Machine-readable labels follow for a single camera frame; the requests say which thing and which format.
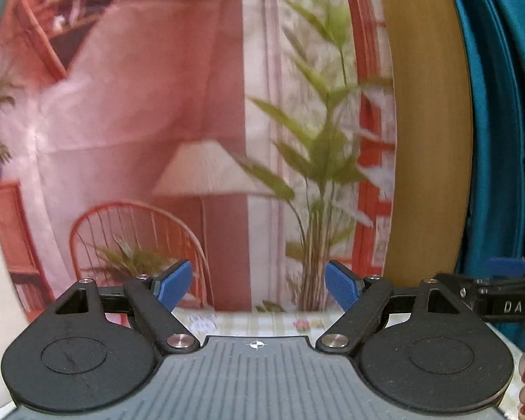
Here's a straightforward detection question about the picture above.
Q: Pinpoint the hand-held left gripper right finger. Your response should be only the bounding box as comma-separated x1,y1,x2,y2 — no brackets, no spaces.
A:
316,260,469,355

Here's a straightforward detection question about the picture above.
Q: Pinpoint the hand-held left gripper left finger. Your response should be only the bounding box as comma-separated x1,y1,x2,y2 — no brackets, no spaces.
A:
55,259,201,354

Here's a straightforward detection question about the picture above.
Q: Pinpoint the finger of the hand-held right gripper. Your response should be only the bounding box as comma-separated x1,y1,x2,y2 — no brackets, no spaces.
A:
433,256,525,323

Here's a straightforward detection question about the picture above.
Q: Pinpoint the checked rabbit print tablecloth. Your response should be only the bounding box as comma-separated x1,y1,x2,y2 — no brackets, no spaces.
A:
170,308,525,420

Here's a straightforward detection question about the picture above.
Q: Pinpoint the teal curtain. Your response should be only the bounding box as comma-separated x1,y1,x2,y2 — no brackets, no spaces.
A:
442,0,525,355

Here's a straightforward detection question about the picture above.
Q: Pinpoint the printed room scene backdrop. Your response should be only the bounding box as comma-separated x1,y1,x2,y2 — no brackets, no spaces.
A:
0,0,397,314

